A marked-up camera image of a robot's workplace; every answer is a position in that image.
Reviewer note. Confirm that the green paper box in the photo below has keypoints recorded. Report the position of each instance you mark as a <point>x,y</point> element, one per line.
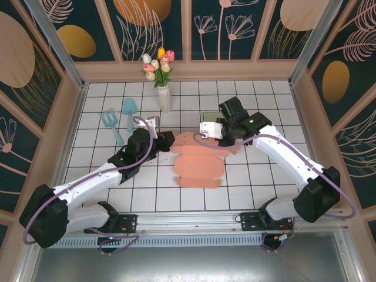
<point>210,116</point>

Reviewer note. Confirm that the orange paper box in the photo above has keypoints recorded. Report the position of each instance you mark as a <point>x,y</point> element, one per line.
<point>196,167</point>

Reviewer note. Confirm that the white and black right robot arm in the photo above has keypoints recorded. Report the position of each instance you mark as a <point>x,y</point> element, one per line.
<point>317,196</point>

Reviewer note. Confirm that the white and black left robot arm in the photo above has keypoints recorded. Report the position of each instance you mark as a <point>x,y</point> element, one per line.
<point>44,217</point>

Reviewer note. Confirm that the teal garden fork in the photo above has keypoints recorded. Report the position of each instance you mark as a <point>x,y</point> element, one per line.
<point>111,123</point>

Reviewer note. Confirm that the teal garden trowel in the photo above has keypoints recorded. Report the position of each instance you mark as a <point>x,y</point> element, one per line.
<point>130,108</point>

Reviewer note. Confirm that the white ribbed vase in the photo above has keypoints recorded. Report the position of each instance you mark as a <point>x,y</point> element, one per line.
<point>164,100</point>

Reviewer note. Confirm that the artificial tulip bouquet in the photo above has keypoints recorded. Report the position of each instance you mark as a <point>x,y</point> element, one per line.
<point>157,66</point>

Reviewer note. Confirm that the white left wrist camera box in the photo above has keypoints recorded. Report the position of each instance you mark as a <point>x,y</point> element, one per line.
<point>149,122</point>

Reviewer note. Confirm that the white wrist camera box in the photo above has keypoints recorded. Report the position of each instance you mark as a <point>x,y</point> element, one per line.
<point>149,122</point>
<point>210,129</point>

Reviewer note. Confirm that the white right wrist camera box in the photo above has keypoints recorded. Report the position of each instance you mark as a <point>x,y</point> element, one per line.
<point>210,129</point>

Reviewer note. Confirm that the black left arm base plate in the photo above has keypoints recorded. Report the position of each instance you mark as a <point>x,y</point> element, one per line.
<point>129,223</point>

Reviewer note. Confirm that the aluminium mounting rail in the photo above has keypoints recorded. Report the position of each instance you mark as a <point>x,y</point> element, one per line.
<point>188,220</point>

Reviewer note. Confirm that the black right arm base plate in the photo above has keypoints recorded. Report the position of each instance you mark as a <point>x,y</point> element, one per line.
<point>249,221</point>

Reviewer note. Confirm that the aluminium frame post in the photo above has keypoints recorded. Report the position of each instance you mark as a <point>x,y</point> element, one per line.
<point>58,47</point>
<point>311,44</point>

